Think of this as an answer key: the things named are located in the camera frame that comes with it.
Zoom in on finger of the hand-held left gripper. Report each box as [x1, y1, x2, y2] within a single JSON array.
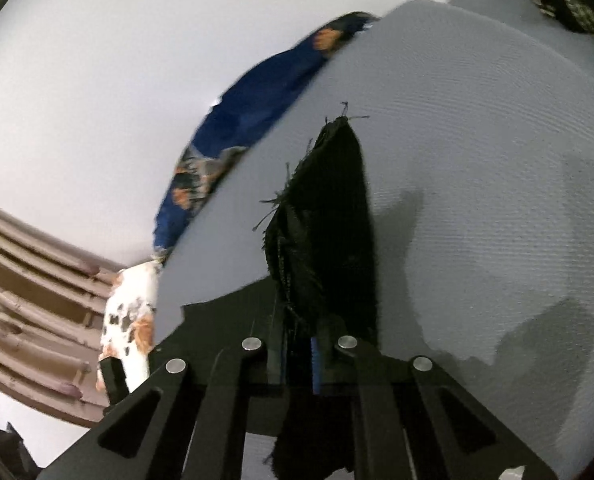
[[99, 357, 129, 407]]

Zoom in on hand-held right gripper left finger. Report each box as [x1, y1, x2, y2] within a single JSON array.
[[37, 334, 290, 480]]

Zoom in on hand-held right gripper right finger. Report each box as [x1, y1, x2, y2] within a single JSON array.
[[308, 334, 560, 480]]

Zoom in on black pants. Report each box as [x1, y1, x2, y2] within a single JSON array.
[[179, 101, 381, 480]]

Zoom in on white floral pillow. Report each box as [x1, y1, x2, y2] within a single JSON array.
[[96, 260, 160, 393]]

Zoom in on brown pleated curtain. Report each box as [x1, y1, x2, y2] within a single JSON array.
[[0, 195, 123, 428]]

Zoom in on blue floral blanket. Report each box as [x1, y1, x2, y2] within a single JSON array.
[[152, 11, 380, 263]]

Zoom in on grey mesh mat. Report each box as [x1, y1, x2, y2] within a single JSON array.
[[154, 0, 594, 480]]

